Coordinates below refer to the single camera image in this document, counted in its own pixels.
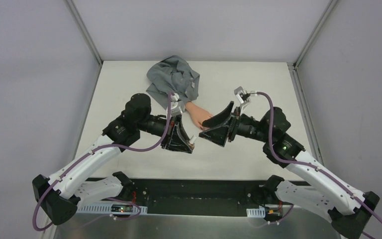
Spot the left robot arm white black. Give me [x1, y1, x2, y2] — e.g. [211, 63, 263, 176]
[32, 92, 196, 226]

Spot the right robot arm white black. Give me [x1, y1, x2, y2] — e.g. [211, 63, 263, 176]
[199, 103, 380, 239]

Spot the mannequin hand with painted nails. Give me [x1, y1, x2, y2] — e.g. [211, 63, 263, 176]
[185, 101, 213, 130]

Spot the grey shirt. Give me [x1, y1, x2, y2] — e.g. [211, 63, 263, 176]
[146, 55, 200, 109]

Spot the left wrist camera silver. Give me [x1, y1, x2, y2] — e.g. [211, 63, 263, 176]
[170, 93, 185, 117]

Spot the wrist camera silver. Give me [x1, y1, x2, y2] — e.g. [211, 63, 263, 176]
[170, 93, 185, 117]
[234, 86, 252, 114]

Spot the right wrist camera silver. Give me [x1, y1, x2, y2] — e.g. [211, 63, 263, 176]
[234, 86, 252, 114]

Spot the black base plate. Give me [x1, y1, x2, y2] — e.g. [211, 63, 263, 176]
[116, 178, 279, 217]

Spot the left aluminium frame post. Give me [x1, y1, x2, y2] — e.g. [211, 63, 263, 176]
[65, 0, 103, 67]

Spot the aluminium frame post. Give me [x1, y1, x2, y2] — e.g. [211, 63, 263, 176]
[293, 0, 340, 69]
[65, 0, 103, 67]

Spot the right aluminium frame post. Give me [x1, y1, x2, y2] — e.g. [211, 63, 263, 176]
[293, 0, 340, 69]

